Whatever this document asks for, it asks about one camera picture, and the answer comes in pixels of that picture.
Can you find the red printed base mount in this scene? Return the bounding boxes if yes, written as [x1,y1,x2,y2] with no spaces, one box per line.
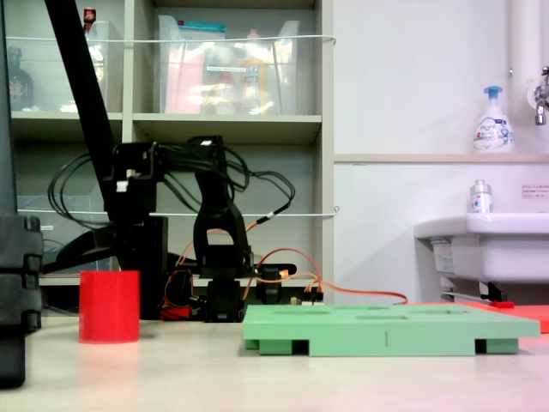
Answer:
[160,298,203,321]

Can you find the dark glass bottle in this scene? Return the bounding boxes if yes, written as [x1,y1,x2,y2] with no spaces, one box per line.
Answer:
[6,46,35,112]

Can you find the beige shelf unit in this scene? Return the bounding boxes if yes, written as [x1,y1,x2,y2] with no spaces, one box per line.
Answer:
[0,0,335,318]

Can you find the low clear storage bin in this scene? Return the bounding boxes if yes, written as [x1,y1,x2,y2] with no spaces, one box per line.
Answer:
[16,195,119,278]

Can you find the white sink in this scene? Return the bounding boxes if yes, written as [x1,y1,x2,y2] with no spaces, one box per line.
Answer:
[413,212,549,285]

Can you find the green shape sorter board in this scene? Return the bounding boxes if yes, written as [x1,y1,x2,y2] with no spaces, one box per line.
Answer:
[242,303,541,358]

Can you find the thin black tripod brace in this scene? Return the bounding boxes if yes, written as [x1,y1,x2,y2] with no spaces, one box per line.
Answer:
[41,257,82,276]

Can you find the long orange wire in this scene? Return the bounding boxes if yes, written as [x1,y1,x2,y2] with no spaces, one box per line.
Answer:
[178,216,408,306]

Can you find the metal sink rail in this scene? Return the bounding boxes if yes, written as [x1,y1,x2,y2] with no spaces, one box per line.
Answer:
[440,290,494,304]

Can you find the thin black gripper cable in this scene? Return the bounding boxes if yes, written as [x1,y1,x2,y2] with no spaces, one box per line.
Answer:
[47,153,115,229]

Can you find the black table clamp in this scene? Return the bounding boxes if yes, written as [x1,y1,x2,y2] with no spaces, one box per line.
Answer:
[256,263,298,306]

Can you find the dark grey upright pole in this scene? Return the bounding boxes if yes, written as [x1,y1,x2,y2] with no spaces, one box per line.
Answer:
[0,0,19,216]

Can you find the thick black tripod leg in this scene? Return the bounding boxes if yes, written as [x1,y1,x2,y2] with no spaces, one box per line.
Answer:
[44,0,117,185]

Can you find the small clear bottle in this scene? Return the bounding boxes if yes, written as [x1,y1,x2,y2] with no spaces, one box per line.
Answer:
[468,179,493,215]

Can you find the large clear storage bin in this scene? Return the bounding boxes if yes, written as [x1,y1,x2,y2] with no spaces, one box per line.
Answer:
[157,15,301,116]

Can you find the yellow bottle with pink cap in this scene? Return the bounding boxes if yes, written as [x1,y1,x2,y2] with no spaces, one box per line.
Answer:
[239,28,270,115]

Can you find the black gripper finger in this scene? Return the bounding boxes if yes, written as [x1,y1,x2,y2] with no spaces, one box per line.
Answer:
[116,215,169,321]
[55,225,122,270]

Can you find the white foam soap bottle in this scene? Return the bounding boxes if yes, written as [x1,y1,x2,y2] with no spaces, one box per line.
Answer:
[473,85,515,155]

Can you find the white vertical pipe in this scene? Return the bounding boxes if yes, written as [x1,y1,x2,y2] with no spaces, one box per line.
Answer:
[508,0,533,155]

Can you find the black sink bracket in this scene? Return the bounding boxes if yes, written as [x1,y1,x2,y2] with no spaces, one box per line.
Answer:
[479,279,510,302]

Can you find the blue topped clear pouch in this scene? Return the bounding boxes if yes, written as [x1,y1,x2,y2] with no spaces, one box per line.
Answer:
[178,20,227,42]

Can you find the red octagonal pillar block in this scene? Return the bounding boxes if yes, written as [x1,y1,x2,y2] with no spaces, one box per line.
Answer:
[78,270,142,345]

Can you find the small circuit board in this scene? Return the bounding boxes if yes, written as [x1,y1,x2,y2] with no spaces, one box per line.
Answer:
[289,288,326,307]

